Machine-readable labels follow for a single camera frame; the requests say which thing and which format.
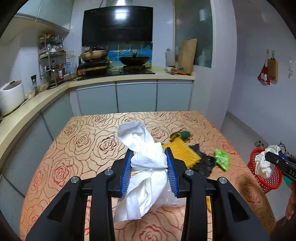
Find person's right hand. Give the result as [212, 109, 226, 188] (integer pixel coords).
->
[285, 182, 295, 220]

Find beige frying pan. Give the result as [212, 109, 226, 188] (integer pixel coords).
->
[80, 47, 108, 62]

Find green yellow scouring sponge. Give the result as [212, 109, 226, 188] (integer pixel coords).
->
[170, 131, 191, 142]

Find white rice cooker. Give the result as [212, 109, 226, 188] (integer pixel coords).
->
[0, 80, 25, 116]

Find rose patterned tablecloth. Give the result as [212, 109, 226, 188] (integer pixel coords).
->
[20, 111, 275, 240]

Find white paper towel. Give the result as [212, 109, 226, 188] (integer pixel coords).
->
[113, 121, 168, 222]

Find black range hood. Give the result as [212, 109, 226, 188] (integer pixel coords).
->
[82, 6, 153, 47]

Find black wok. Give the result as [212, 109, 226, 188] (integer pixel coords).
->
[119, 49, 149, 67]

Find metal spice rack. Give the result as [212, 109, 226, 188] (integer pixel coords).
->
[38, 34, 66, 86]

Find clear plastic bag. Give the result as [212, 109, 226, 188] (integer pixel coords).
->
[151, 182, 186, 211]

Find green snack packet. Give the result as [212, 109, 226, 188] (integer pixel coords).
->
[214, 149, 230, 171]

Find wooden cutting board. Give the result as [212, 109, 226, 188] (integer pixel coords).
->
[178, 38, 197, 75]

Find yellow bubble wrap sheet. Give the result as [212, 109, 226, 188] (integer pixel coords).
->
[162, 138, 201, 169]

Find black seasoning bottle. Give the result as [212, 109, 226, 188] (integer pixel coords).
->
[31, 75, 39, 96]

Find red hanging decoration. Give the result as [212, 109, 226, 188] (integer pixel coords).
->
[257, 64, 270, 85]

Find red plastic mesh basket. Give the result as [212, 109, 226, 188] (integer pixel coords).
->
[247, 148, 282, 194]

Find grey wall cabinets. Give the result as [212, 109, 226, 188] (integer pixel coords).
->
[15, 0, 74, 34]

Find white plastic jug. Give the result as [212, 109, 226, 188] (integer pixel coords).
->
[165, 48, 176, 67]

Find grey base cabinets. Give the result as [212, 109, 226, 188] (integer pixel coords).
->
[1, 79, 192, 233]

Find white mesh cloth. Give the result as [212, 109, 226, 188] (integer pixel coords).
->
[255, 145, 280, 179]

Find black plastic bag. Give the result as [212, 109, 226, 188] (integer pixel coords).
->
[190, 144, 216, 178]

